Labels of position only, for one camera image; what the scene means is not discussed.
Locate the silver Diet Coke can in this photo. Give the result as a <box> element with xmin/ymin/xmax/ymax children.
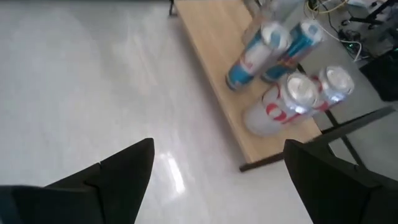
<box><xmin>243</xmin><ymin>73</ymin><xmax>320</xmax><ymax>138</ymax></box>
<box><xmin>310</xmin><ymin>65</ymin><xmax>356</xmax><ymax>113</ymax></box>

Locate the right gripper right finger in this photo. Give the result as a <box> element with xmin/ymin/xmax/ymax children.
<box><xmin>283</xmin><ymin>138</ymin><xmax>382</xmax><ymax>224</ymax></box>

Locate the blue silver Red Bull can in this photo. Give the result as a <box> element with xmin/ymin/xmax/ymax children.
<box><xmin>225</xmin><ymin>21</ymin><xmax>292</xmax><ymax>91</ymax></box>
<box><xmin>261</xmin><ymin>19</ymin><xmax>325</xmax><ymax>83</ymax></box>

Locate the yellow cable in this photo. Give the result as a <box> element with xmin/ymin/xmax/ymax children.
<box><xmin>306</xmin><ymin>0</ymin><xmax>349</xmax><ymax>15</ymax></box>

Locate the white cable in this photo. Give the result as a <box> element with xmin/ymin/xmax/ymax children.
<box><xmin>317</xmin><ymin>21</ymin><xmax>363</xmax><ymax>62</ymax></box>

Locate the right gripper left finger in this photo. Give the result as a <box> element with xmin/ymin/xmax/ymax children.
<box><xmin>45</xmin><ymin>138</ymin><xmax>155</xmax><ymax>224</ymax></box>

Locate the wooden shelf with black frame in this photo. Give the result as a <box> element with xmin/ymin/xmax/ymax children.
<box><xmin>167</xmin><ymin>0</ymin><xmax>396</xmax><ymax>173</ymax></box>

